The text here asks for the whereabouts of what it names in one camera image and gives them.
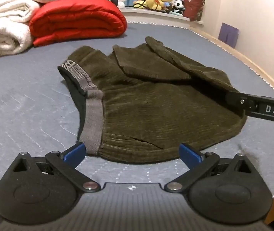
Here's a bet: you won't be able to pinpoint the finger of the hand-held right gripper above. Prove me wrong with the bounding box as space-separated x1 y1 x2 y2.
226 90 258 119

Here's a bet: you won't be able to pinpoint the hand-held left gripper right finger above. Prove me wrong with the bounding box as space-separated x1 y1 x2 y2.
164 143 261 193

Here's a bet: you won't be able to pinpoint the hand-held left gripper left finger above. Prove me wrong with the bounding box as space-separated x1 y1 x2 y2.
8 142 102 193

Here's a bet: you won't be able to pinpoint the olive corduroy pants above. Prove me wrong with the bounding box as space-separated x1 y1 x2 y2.
58 37 248 164

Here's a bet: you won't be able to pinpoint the grey mattress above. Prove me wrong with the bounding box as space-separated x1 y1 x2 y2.
0 20 274 224

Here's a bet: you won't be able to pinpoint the red cushion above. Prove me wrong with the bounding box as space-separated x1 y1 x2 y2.
183 0 206 22

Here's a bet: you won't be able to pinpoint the panda plush toy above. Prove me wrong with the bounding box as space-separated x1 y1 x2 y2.
173 0 186 15

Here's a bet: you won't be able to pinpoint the white window ledge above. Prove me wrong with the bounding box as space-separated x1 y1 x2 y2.
119 6 203 29

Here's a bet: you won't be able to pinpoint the red folded quilt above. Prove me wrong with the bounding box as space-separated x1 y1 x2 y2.
29 0 128 47

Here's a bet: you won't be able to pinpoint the white folded blanket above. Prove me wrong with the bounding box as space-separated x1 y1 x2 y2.
0 0 41 62

